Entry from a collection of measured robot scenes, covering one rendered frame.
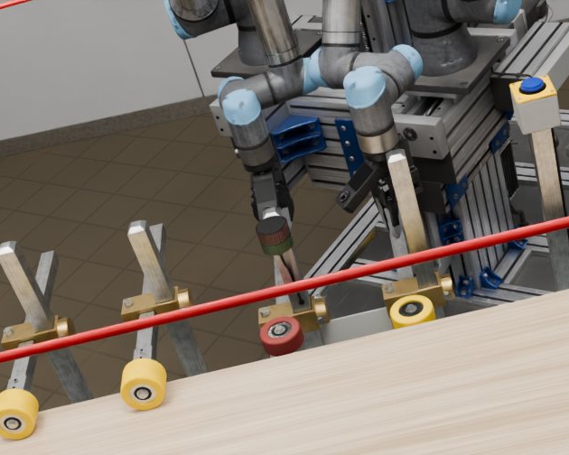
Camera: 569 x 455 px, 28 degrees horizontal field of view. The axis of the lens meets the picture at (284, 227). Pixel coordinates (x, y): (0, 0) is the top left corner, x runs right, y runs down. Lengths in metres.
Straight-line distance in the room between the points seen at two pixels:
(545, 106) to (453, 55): 0.54
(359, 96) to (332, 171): 0.83
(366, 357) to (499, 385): 0.26
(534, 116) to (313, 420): 0.65
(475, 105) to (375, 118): 0.56
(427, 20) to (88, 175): 2.63
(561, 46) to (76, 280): 2.16
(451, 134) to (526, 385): 0.78
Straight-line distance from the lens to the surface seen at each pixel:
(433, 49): 2.52
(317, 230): 4.01
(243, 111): 2.35
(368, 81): 2.06
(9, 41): 5.04
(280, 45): 2.44
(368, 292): 3.31
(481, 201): 3.13
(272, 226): 2.07
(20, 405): 2.13
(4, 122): 5.24
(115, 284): 4.12
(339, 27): 2.20
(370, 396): 1.96
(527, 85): 2.04
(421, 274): 2.20
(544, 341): 1.99
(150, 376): 2.05
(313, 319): 2.23
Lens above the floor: 2.22
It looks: 33 degrees down
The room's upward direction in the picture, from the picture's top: 18 degrees counter-clockwise
